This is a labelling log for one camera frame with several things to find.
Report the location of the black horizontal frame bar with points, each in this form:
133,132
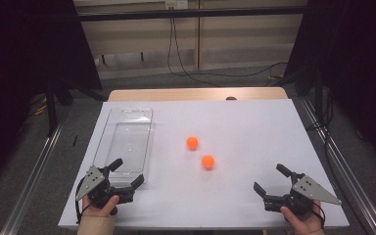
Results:
192,13

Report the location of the white wall socket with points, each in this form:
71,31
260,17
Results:
176,4

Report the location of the clear plastic box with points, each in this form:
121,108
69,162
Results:
127,143

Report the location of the person's right hand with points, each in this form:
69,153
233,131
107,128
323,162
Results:
303,223

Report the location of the person's left hand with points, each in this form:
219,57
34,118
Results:
98,211

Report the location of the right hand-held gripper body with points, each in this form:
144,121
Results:
298,199

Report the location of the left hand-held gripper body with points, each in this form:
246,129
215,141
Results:
99,189

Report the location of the small black floor item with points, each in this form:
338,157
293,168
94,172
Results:
75,140

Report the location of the black stand post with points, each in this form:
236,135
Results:
51,111

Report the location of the metal floor rail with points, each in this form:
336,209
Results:
29,189
346,163

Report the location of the white table cover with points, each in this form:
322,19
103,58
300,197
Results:
235,196

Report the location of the light wooden table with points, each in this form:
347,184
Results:
176,94

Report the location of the orange ball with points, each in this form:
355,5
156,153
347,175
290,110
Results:
208,161
192,143

